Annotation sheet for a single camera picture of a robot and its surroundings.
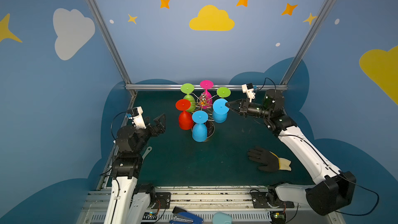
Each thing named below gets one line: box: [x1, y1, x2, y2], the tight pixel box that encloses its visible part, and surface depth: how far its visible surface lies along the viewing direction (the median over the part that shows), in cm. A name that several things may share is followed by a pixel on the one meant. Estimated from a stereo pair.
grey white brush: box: [141, 146, 153, 164], surface depth 92 cm
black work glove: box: [247, 146, 292, 173], surface depth 88 cm
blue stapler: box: [168, 205, 204, 224], surface depth 70 cm
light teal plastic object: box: [211, 211, 233, 224], surface depth 72 cm
